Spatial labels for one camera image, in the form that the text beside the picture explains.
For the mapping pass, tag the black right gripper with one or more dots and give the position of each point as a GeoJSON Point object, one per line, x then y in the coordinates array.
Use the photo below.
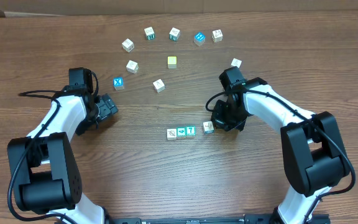
{"type": "Point", "coordinates": [217, 118]}

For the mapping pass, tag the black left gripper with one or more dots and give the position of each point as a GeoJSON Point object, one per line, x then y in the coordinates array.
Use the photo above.
{"type": "Point", "coordinates": [107, 104]}

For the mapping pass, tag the wooden block blue side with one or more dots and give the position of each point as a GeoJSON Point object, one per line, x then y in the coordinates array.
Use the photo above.
{"type": "Point", "coordinates": [208, 127]}

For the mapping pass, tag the green 7 wooden block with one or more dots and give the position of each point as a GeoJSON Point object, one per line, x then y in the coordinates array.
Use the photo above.
{"type": "Point", "coordinates": [190, 131]}

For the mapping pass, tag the green 4 wooden block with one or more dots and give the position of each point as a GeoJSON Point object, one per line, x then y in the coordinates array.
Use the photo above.
{"type": "Point", "coordinates": [181, 133]}

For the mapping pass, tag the leaf drawing wooden block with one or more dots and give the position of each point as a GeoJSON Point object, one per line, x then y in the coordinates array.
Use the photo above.
{"type": "Point", "coordinates": [172, 134]}

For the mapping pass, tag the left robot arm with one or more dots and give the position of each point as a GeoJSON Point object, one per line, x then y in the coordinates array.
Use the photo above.
{"type": "Point", "coordinates": [45, 179]}

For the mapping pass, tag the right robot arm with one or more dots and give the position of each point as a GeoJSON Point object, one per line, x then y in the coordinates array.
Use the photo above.
{"type": "Point", "coordinates": [314, 157]}

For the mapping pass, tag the blue X wooden block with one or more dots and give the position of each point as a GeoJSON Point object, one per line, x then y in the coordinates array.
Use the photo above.
{"type": "Point", "coordinates": [118, 83]}

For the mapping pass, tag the wooden block left middle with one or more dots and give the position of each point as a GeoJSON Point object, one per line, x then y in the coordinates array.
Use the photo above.
{"type": "Point", "coordinates": [132, 66]}

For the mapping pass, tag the wooden block far right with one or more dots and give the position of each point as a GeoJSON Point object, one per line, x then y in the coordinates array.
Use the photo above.
{"type": "Point", "coordinates": [236, 63]}

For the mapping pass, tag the wooden block red drawing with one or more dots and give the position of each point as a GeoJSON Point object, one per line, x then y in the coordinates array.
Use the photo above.
{"type": "Point", "coordinates": [158, 85]}

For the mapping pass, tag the plain wooden block far left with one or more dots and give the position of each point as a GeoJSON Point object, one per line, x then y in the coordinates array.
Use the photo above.
{"type": "Point", "coordinates": [128, 45]}

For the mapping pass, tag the yellow top wooden block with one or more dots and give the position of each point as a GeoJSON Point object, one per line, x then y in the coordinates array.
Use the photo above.
{"type": "Point", "coordinates": [171, 62]}

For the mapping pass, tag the wooden block drawing top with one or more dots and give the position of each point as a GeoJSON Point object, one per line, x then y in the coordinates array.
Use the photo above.
{"type": "Point", "coordinates": [217, 35]}

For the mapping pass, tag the blue top wooden block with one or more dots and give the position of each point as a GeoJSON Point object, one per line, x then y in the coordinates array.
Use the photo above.
{"type": "Point", "coordinates": [199, 39]}

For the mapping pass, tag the wooden block teal letter side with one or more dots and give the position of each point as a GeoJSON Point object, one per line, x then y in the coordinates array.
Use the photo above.
{"type": "Point", "coordinates": [174, 34]}

